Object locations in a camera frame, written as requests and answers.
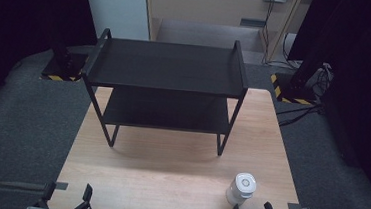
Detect white plastic bottle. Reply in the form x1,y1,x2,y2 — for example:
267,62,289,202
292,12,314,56
224,170,259,209

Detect black two-tier metal shelf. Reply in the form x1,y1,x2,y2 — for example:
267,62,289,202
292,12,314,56
75,25,254,159

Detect black stand with striped base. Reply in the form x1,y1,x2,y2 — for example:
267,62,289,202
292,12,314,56
39,41,91,85
268,54,326,107

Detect dark curtain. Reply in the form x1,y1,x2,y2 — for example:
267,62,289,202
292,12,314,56
275,0,371,209
0,0,101,130

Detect leaning wooden plank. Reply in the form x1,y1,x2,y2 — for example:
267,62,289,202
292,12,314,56
265,0,304,65

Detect white upright panel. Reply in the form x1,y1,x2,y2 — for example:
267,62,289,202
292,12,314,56
78,0,154,42

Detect black cables on floor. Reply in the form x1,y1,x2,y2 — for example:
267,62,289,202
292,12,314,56
274,100,326,131

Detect black cable from socket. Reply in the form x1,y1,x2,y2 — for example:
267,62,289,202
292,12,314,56
259,0,276,65

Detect grey tape on wall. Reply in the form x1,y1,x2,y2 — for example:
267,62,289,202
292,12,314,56
239,18,267,29

